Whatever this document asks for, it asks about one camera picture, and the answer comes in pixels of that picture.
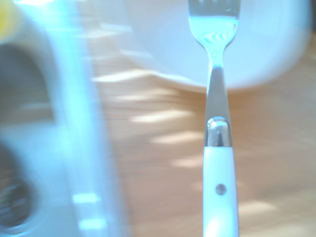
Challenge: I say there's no wipes canister yellow blue label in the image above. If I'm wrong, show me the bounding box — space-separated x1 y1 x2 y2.
0 0 21 40

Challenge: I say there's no white handled steel fork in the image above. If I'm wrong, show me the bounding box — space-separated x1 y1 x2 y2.
188 0 241 237

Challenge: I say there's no white plate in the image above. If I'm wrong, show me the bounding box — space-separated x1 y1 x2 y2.
122 0 313 91

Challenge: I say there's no metal drain strainer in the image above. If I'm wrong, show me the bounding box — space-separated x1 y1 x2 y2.
0 172 33 229

